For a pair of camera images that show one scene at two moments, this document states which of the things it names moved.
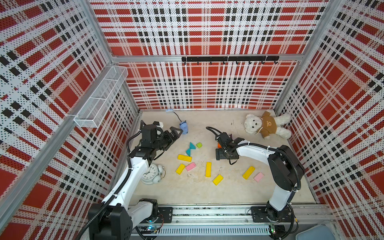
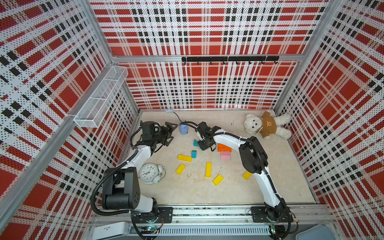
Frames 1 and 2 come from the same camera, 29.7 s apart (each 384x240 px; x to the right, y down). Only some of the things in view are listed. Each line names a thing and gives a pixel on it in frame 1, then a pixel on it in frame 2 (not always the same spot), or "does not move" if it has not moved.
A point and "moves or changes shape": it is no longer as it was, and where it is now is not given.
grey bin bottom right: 320,232 does not move
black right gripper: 218,155 to 203,148
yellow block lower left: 180,169 does not move
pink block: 190,166 moves or changes shape
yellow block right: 248,173 does not move
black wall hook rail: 210,59 does not move
